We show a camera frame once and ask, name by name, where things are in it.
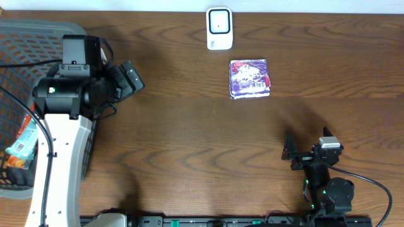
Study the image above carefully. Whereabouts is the grey plastic shopping basket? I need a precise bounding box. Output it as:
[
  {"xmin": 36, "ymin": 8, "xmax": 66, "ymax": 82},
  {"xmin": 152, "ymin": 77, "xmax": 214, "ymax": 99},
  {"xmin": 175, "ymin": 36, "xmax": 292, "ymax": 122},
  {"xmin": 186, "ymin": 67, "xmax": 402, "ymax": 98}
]
[{"xmin": 0, "ymin": 18, "xmax": 98, "ymax": 200}]

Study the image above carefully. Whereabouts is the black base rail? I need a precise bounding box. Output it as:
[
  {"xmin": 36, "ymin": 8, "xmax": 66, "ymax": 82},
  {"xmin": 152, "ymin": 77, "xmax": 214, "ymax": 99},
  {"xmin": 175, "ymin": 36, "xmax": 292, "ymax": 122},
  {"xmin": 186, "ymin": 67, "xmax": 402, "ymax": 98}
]
[{"xmin": 127, "ymin": 213, "xmax": 372, "ymax": 227}]

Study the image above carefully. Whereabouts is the purple snack bag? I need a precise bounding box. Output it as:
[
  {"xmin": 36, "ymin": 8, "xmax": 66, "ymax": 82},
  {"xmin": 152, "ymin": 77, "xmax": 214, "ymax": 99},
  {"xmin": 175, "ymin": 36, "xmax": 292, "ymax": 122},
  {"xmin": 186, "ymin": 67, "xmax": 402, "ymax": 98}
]
[{"xmin": 229, "ymin": 59, "xmax": 271, "ymax": 100}]

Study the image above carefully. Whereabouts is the teal snack packet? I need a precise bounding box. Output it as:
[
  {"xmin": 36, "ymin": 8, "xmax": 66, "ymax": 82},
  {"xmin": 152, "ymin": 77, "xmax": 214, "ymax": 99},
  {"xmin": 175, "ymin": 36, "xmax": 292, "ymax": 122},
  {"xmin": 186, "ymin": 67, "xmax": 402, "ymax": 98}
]
[{"xmin": 6, "ymin": 120, "xmax": 38, "ymax": 161}]

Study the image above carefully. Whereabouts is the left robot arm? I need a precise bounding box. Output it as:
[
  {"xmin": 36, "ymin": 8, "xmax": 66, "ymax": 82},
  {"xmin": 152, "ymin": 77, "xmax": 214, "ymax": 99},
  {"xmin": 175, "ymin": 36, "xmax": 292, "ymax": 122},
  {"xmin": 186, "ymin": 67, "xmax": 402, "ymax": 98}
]
[{"xmin": 25, "ymin": 35, "xmax": 145, "ymax": 226}]

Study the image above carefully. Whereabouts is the white barcode scanner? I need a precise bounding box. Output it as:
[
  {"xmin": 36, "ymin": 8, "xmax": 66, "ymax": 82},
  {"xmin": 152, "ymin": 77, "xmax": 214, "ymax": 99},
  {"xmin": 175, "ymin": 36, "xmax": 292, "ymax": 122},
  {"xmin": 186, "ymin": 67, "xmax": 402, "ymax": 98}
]
[{"xmin": 206, "ymin": 7, "xmax": 234, "ymax": 50}]

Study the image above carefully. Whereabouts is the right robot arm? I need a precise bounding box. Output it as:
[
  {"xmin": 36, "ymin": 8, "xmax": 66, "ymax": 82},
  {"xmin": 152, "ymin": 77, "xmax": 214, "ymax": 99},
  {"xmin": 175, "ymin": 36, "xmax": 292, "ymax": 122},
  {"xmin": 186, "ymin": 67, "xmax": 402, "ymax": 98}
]
[{"xmin": 282, "ymin": 127, "xmax": 354, "ymax": 226}]

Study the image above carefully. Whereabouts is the orange snack bar wrapper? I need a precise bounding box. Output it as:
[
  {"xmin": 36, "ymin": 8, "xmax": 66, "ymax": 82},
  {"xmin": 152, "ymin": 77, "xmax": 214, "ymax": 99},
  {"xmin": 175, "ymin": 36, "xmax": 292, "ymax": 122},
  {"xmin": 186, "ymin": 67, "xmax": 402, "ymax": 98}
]
[{"xmin": 16, "ymin": 114, "xmax": 32, "ymax": 138}]

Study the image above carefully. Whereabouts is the orange tissue pack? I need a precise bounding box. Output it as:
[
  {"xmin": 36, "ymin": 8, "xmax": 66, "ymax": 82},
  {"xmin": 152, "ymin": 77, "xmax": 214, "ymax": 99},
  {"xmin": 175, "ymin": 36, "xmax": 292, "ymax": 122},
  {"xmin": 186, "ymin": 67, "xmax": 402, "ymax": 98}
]
[{"xmin": 6, "ymin": 155, "xmax": 32, "ymax": 170}]

